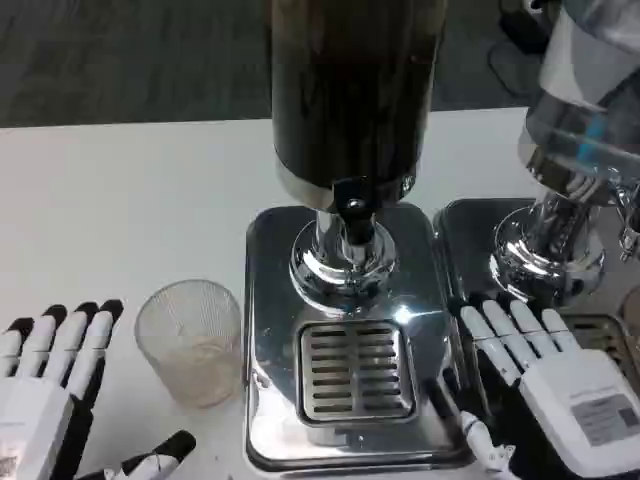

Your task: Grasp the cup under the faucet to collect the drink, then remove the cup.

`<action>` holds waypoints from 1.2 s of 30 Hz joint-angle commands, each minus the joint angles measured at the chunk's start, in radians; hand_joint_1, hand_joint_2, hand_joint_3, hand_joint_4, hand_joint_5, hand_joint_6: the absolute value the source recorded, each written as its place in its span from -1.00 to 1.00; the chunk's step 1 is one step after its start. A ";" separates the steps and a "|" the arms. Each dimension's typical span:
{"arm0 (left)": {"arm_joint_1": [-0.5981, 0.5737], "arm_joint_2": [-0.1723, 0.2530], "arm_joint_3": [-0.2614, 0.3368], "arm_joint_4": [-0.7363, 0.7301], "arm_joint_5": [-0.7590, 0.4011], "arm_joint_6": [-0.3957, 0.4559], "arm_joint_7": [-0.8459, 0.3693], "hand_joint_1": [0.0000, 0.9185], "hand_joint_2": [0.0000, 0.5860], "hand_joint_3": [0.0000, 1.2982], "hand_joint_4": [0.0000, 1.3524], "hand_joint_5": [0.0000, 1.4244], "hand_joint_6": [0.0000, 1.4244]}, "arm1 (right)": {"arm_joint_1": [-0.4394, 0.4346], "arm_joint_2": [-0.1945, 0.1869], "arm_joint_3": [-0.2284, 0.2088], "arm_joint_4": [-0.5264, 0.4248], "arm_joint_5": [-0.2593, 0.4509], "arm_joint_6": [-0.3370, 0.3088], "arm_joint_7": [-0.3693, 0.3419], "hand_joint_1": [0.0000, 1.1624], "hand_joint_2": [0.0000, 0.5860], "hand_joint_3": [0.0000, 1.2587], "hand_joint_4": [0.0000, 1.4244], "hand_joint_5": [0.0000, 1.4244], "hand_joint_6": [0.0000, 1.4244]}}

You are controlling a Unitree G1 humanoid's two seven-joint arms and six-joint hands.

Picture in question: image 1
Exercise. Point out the dark drink dispenser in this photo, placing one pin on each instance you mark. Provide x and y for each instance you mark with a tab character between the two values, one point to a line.
350	165

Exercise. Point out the black office chair base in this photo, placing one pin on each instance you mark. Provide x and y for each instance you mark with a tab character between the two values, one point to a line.
520	45

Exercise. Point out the black dispenser tap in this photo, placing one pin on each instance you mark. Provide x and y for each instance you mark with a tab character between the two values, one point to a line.
354	215

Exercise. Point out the clear drink dispenser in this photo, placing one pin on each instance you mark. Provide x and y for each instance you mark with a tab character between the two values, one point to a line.
560	200

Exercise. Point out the clear ribbed glass cup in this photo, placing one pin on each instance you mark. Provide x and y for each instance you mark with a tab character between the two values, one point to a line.
189	345

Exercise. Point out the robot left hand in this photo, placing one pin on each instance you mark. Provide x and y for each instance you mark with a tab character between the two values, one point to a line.
30	415

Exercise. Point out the steel drip tray grid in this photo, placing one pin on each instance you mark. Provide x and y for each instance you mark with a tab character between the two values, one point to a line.
356	372

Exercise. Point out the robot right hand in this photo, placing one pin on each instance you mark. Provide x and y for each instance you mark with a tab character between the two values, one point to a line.
575	400

